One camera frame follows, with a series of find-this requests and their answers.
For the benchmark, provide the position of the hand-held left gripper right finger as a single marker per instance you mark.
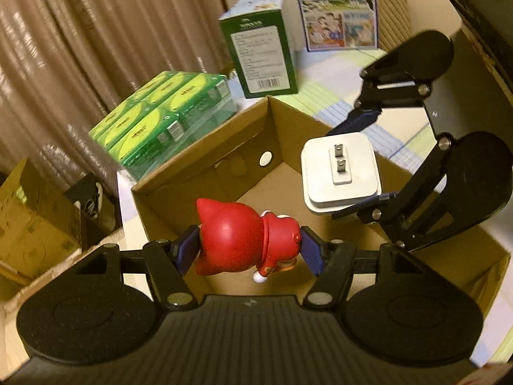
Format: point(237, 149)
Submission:
point(313, 252)

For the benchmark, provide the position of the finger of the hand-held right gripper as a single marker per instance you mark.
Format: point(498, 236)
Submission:
point(386, 197)
point(362, 119)

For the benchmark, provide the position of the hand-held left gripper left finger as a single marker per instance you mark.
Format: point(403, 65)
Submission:
point(186, 250)

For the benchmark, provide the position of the white power adapter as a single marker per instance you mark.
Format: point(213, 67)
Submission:
point(340, 184)

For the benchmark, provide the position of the red cat figurine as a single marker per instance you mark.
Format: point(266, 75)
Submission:
point(240, 236)

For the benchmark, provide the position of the checked pastel tablecloth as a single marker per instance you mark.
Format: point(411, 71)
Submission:
point(328, 72)

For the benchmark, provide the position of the dark patterned object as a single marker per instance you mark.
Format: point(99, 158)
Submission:
point(90, 200)

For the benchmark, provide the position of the blue milk carton box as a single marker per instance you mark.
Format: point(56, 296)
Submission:
point(336, 12)

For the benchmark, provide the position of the beige quilted chair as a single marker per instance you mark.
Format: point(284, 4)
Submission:
point(392, 12)

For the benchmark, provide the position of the green and white milk box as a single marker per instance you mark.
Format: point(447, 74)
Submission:
point(260, 56)

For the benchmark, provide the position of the green shrink-wrapped carton pack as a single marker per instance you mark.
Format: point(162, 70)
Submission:
point(160, 128)

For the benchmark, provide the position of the printed brown cardboard box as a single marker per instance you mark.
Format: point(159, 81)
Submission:
point(32, 224)

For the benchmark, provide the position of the beige patterned curtain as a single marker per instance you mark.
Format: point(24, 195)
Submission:
point(80, 48)

